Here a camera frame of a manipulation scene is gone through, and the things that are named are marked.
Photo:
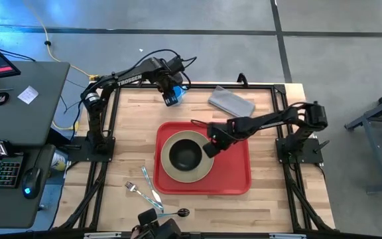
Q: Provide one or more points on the grey desk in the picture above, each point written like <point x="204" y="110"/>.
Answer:
<point x="41" y="76"/>

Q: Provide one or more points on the dark lower desk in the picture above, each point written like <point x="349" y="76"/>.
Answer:
<point x="8" y="212"/>

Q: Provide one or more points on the blue mug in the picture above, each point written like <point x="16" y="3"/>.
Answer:
<point x="179" y="96"/>

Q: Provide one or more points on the red plastic tray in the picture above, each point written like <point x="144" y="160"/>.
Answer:
<point x="230" y="176"/>

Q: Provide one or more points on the black bowl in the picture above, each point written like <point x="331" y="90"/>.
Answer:
<point x="186" y="155"/>

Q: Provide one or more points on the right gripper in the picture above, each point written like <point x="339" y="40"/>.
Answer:
<point x="225" y="131"/>

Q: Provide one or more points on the white yellow container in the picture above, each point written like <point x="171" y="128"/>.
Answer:
<point x="58" y="161"/>

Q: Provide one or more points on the black computer mouse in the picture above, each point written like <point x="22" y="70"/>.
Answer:
<point x="31" y="181"/>

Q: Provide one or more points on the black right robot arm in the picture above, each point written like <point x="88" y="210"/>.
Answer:
<point x="277" y="119"/>

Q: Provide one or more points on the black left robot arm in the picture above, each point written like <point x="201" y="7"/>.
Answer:
<point x="129" y="79"/>

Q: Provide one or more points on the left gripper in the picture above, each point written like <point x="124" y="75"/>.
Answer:
<point x="169" y="81"/>

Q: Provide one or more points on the white paper note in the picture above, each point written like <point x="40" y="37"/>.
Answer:
<point x="28" y="95"/>

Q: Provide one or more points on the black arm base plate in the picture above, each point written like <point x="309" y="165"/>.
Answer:
<point x="310" y="156"/>
<point x="78" y="152"/>

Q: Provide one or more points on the tan round plate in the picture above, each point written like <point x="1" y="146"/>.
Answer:
<point x="187" y="177"/>

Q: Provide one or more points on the silver bracket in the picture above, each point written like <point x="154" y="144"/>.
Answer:
<point x="287" y="236"/>
<point x="101" y="235"/>

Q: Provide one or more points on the grey napkin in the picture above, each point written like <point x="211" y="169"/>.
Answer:
<point x="227" y="99"/>

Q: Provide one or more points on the black round disc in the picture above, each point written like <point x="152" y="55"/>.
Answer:
<point x="0" y="98"/>

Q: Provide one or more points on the black metal table frame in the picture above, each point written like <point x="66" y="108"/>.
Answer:
<point x="260" y="87"/>

